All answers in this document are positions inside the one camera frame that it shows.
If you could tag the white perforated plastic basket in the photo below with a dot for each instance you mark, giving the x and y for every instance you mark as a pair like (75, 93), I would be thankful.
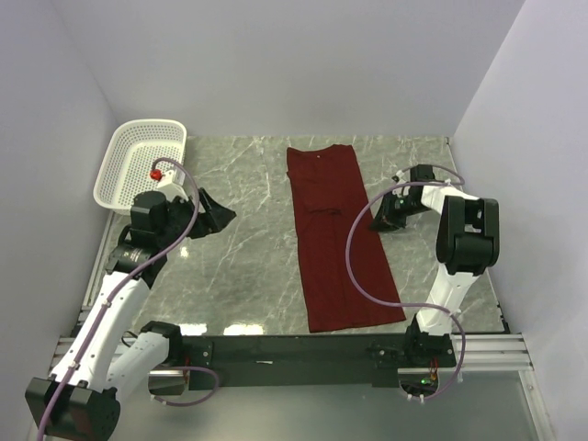
(126, 166)

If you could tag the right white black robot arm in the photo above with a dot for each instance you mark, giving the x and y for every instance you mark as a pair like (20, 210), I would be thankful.
(467, 243)

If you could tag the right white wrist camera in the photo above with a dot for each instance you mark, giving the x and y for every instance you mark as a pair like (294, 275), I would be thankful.
(402, 176)

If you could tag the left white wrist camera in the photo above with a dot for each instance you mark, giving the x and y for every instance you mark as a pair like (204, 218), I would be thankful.
(170, 183)

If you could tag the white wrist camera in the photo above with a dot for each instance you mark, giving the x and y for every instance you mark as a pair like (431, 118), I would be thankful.
(170, 183)
(402, 176)

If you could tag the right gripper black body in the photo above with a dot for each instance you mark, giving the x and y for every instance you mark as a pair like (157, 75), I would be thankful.
(398, 209)

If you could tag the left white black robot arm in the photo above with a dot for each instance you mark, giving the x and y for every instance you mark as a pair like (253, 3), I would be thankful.
(81, 398)

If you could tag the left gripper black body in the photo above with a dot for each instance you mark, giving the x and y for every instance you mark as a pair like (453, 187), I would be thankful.
(198, 217)

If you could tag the dark red t-shirt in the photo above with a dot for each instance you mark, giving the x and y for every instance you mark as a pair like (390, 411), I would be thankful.
(344, 271)

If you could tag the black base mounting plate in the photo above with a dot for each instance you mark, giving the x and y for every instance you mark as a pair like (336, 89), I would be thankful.
(311, 360)

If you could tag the aluminium extrusion rail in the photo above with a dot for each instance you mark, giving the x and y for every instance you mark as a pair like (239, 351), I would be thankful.
(493, 353)

